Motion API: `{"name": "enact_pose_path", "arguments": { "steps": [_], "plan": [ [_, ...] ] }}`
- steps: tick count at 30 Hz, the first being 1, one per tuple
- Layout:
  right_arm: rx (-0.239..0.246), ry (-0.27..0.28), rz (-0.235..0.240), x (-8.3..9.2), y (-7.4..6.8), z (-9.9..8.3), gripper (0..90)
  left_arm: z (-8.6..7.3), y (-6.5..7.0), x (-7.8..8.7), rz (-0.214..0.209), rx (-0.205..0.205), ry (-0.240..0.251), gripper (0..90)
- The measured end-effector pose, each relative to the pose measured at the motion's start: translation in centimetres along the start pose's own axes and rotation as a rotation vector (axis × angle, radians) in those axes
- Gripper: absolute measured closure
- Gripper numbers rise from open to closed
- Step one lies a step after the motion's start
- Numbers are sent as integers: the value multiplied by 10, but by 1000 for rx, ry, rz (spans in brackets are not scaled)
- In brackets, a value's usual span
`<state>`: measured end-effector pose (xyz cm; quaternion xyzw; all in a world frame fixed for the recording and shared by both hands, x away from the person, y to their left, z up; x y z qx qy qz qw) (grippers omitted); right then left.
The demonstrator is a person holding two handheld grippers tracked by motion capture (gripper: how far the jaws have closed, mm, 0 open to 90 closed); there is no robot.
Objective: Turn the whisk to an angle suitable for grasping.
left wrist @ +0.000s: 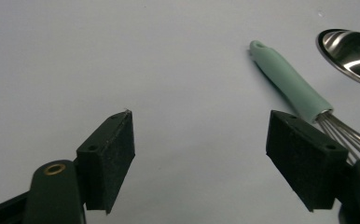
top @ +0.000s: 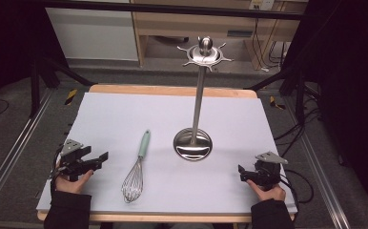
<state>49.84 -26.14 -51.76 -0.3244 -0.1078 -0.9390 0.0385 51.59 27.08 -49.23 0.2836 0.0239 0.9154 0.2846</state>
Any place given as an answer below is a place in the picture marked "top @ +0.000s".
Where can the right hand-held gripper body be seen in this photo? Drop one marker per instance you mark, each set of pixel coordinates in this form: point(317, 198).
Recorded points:
point(267, 172)

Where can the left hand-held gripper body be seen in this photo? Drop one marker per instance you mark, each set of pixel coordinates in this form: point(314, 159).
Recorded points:
point(72, 160)

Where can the steel utensil stand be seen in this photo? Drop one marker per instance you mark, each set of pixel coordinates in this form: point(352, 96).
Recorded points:
point(196, 105)

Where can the person's right hand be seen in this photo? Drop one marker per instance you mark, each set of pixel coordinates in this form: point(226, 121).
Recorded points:
point(269, 191)

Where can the person's left hand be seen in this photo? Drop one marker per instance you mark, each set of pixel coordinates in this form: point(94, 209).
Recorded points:
point(73, 183)

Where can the yellow black floor marker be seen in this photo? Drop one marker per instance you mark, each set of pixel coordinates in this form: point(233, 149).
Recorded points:
point(71, 96)
point(276, 103)

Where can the white table mat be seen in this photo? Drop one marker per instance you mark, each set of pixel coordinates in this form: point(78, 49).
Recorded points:
point(169, 143)

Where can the black metal stand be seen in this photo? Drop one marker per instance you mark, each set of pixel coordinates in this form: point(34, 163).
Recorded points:
point(45, 76)
point(287, 86)

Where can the wooden desk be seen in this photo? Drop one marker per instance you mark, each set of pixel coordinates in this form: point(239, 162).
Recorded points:
point(172, 91)

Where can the white panel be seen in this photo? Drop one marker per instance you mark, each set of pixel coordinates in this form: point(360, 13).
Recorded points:
point(93, 35)

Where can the wooden cabinet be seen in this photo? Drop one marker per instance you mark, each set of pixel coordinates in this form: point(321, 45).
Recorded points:
point(217, 28)

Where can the black horizontal bar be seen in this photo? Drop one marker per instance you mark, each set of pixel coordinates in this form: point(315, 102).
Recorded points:
point(172, 9)

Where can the aluminium floor rail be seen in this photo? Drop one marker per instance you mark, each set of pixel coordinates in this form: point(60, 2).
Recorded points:
point(323, 178)
point(12, 149)

